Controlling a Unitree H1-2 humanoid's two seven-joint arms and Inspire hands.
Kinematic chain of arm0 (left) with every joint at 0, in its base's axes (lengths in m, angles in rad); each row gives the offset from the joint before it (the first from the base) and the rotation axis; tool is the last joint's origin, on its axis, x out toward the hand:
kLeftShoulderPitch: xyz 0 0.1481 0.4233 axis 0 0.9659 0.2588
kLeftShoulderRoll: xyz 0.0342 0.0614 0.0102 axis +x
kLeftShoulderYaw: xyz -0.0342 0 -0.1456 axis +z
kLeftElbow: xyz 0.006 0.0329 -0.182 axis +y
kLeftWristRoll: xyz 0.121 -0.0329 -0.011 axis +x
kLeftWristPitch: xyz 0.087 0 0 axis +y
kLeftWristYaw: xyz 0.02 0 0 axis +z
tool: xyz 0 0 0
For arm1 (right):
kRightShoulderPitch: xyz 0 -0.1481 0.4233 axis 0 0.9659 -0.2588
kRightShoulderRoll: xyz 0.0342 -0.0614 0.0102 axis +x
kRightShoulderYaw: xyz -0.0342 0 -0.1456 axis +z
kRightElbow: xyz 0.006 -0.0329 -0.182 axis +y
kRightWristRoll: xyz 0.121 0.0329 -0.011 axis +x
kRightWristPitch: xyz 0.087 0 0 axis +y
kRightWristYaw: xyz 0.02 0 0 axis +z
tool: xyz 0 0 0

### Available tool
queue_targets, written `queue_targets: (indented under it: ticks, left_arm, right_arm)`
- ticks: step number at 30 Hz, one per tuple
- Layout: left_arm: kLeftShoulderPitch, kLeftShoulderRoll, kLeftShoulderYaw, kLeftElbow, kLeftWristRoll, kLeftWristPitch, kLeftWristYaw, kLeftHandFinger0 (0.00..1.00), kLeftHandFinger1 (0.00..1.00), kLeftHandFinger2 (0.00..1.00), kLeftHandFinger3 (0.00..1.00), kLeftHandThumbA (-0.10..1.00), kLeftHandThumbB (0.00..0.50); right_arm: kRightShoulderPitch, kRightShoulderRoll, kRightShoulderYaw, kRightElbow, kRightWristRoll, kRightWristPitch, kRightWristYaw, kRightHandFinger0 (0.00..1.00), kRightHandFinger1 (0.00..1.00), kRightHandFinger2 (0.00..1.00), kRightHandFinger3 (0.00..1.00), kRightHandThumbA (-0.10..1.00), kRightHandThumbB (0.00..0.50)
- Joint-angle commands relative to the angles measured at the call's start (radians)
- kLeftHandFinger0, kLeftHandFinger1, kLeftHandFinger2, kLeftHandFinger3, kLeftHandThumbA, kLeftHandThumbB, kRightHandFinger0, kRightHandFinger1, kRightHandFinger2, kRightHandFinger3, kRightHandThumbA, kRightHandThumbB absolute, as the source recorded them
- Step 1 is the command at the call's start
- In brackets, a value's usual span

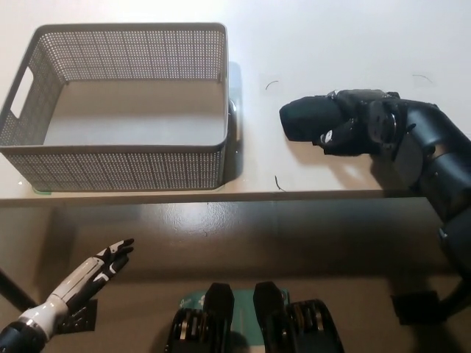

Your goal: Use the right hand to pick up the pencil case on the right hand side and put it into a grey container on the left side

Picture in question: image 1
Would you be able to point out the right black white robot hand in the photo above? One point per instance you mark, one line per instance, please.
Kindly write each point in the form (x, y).
(353, 106)

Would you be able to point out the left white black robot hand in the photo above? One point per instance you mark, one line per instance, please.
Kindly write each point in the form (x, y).
(81, 279)

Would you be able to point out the grey perforated plastic basket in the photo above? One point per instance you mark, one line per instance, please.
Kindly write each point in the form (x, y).
(110, 165)

